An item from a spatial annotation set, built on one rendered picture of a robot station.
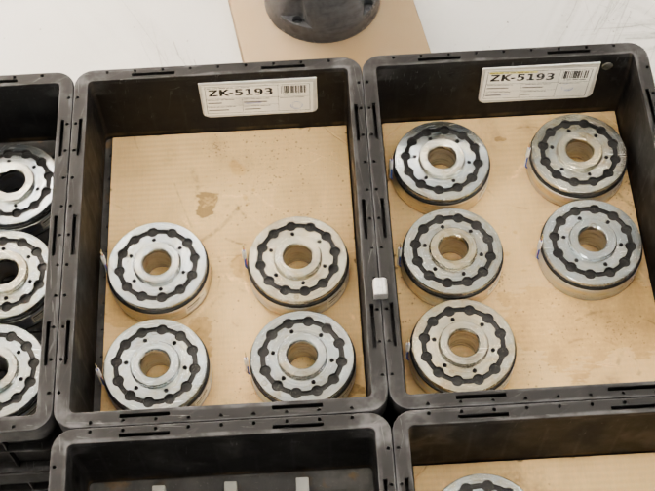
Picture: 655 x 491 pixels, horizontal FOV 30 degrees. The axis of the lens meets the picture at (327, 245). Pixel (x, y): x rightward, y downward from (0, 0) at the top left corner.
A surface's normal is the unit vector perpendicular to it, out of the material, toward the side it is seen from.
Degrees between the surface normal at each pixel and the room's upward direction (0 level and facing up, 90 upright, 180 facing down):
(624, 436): 90
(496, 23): 0
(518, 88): 90
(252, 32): 1
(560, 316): 0
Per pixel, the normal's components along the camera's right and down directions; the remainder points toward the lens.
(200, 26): -0.02, -0.50
